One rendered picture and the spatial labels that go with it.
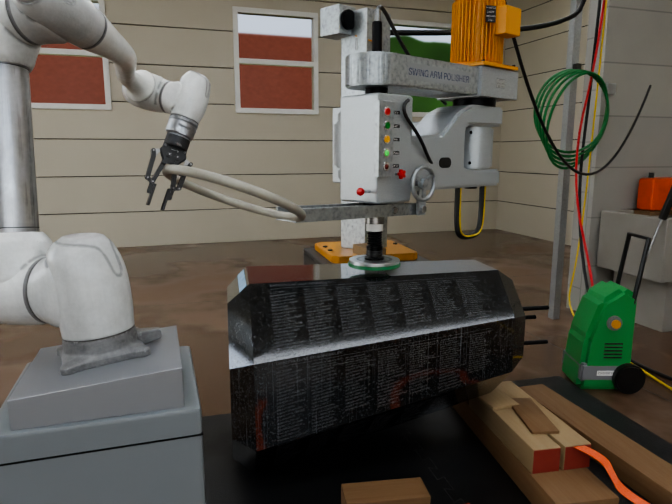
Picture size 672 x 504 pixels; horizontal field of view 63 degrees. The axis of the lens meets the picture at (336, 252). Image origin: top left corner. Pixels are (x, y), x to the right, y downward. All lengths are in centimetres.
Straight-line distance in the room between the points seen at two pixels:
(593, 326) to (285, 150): 595
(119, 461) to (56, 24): 93
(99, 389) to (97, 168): 712
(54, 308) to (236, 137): 710
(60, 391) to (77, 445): 11
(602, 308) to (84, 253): 275
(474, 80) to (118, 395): 198
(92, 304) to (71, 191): 705
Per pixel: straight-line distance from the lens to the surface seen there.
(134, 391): 120
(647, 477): 254
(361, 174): 219
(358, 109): 220
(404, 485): 217
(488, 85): 266
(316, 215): 200
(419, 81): 231
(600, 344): 340
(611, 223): 483
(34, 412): 123
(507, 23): 272
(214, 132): 824
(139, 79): 185
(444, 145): 244
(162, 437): 123
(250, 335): 204
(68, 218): 832
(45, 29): 143
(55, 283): 129
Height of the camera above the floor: 132
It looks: 10 degrees down
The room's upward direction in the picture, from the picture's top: straight up
